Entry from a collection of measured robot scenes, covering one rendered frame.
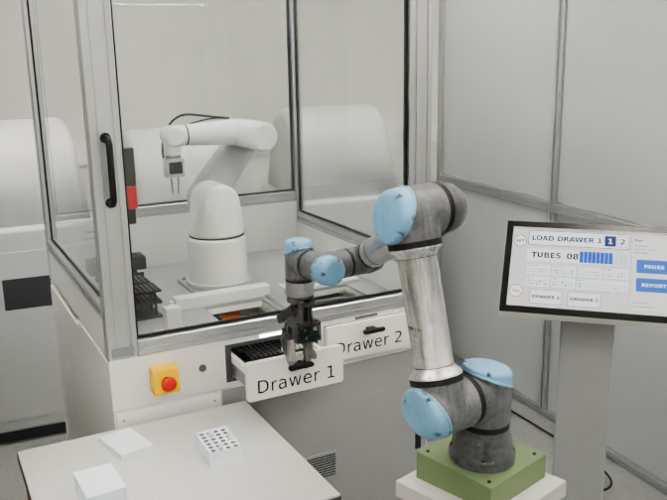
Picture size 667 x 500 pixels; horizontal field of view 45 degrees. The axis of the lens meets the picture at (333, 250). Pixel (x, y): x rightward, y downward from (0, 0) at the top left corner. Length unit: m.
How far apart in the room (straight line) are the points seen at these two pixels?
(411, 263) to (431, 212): 0.11
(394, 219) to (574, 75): 2.11
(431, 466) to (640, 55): 1.99
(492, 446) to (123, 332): 1.00
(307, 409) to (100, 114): 1.06
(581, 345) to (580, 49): 1.47
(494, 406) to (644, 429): 1.84
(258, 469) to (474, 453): 0.52
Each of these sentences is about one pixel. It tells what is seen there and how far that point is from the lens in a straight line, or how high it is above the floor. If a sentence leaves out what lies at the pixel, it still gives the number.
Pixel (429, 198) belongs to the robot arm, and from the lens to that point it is 1.70.
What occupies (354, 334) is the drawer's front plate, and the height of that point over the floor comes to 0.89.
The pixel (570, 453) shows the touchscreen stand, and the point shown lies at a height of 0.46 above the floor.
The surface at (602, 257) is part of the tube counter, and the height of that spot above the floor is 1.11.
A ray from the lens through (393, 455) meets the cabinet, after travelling 2.75.
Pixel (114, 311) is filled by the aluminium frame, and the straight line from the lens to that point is 2.20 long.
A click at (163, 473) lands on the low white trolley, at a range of 2.05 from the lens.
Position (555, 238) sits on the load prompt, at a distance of 2.60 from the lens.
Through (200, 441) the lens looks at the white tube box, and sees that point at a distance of 2.10.
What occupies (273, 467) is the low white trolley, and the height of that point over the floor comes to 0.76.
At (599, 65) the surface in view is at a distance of 3.56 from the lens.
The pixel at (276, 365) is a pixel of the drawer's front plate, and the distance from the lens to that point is 2.22.
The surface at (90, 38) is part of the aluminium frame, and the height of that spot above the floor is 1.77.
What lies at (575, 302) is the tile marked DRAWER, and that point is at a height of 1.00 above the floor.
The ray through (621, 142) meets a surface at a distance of 3.46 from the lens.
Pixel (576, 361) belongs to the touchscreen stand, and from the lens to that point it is 2.66.
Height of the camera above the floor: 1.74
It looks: 14 degrees down
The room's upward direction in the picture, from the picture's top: 1 degrees counter-clockwise
